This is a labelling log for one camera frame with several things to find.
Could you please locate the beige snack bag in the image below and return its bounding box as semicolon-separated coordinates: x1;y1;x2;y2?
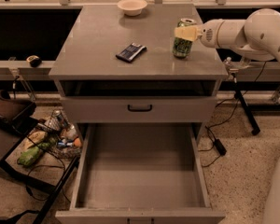
24;131;48;149

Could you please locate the green soda can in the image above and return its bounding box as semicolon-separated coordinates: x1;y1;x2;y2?
173;18;197;59

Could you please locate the black side table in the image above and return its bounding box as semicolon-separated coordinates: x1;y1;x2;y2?
0;117;80;224

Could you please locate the black tripod stand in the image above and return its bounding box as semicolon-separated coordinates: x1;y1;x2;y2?
223;57;260;135

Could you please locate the black power adapter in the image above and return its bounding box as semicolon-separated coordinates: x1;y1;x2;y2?
214;139;227;156

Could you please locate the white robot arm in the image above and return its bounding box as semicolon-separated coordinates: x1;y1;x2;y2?
175;8;280;63

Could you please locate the white paper bowl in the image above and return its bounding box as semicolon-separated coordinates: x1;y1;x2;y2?
118;0;147;17

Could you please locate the black floor cable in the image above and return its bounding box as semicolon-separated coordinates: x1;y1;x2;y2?
198;61;269;169

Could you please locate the green snack bag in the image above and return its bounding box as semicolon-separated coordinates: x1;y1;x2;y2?
17;137;57;167

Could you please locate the black drawer handle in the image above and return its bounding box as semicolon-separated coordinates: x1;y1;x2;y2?
127;105;153;112

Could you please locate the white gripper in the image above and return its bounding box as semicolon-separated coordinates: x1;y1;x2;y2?
175;19;223;49

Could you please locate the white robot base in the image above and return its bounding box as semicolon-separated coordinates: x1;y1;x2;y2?
262;158;280;224

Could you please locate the grey drawer cabinet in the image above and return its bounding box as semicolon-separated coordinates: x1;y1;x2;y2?
49;3;230;133

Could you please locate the silver can in basket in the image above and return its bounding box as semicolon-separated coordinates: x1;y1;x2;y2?
53;110;69;129

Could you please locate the open grey middle drawer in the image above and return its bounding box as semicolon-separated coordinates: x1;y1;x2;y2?
56;124;225;224

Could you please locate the dark brown chair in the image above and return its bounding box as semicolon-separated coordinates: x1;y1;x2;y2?
0;90;36;133

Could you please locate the closed grey top drawer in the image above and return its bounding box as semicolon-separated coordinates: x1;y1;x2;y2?
61;97;217;123

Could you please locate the yellow black tape measure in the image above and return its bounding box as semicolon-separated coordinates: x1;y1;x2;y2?
26;55;42;68

